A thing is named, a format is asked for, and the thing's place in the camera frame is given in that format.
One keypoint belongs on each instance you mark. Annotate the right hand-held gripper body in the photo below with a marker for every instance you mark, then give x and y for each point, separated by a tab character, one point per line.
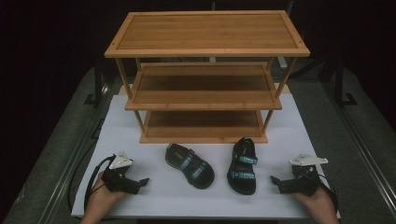
302	183

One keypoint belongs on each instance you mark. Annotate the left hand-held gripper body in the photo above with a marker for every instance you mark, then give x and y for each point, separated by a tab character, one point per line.
120	180

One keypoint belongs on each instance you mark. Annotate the three-tier wooden shoe rack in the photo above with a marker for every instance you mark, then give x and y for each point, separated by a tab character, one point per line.
205	34

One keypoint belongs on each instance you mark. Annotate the person's left hand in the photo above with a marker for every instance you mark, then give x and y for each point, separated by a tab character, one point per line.
99	199

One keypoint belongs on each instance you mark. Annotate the person's right hand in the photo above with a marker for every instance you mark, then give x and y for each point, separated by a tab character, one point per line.
322	203

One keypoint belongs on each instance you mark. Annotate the black metal stand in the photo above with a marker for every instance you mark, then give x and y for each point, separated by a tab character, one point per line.
98	84
340	84

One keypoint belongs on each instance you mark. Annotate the white bar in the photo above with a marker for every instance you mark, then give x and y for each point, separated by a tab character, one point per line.
282	62

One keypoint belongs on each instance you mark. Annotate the aluminium floor rail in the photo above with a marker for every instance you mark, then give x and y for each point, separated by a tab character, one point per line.
364	146
67	174

